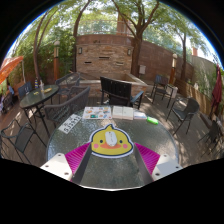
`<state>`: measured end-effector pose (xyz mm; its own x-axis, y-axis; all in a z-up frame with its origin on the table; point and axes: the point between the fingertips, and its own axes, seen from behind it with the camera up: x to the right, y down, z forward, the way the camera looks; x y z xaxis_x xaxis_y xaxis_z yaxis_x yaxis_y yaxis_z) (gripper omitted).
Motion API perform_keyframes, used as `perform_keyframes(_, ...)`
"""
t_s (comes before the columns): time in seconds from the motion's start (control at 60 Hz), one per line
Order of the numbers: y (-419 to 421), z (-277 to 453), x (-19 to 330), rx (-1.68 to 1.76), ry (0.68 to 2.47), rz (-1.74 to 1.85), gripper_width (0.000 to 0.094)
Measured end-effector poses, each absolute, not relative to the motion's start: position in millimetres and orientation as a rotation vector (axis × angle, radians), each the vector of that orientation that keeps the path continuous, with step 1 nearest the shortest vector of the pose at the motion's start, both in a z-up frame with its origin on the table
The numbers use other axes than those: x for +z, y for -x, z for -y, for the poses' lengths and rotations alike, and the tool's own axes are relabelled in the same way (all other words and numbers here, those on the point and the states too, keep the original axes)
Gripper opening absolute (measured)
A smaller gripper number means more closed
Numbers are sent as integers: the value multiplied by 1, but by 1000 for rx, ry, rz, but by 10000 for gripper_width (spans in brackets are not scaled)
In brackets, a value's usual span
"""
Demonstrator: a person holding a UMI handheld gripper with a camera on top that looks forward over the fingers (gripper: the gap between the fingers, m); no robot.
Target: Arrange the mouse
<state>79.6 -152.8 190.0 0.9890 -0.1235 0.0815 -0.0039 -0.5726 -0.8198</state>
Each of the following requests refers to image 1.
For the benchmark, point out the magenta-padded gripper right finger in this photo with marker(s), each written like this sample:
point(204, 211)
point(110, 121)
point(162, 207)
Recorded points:
point(149, 159)

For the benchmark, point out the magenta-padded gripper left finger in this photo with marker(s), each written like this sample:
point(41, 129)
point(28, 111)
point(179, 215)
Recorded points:
point(75, 159)

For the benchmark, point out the yellow duck-shaped mouse pad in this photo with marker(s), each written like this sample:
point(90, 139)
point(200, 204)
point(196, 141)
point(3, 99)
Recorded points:
point(100, 151)

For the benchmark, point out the white number plate card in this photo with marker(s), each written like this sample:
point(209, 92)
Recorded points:
point(70, 123)

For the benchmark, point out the small green object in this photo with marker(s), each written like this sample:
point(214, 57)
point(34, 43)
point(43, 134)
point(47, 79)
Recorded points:
point(152, 120)

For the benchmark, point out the small white box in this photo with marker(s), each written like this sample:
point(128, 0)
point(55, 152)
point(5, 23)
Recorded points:
point(140, 115)

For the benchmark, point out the black mesh armchair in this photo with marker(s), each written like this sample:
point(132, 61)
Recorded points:
point(68, 80)
point(213, 133)
point(68, 106)
point(21, 136)
point(25, 88)
point(186, 110)

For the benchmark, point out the white open book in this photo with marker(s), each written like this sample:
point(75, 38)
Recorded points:
point(122, 112)

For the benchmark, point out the round dark side table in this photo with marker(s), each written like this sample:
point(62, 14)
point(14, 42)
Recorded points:
point(38, 96)

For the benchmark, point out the black slatted chair with armrests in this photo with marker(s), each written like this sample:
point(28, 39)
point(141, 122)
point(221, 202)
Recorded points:
point(116, 88)

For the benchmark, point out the person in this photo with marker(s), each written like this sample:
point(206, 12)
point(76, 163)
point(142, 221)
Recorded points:
point(10, 90)

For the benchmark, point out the closed red parasol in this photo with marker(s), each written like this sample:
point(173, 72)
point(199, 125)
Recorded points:
point(216, 90)

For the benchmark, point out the orange parasol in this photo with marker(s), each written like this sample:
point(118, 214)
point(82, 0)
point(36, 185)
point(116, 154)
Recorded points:
point(10, 66)

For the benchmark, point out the grey electrical wall box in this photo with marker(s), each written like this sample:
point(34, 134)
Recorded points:
point(142, 69)

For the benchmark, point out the wooden lamp post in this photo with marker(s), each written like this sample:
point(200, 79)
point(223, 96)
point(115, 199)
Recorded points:
point(56, 61)
point(174, 68)

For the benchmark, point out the wall lantern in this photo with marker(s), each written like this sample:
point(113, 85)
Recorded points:
point(129, 52)
point(80, 50)

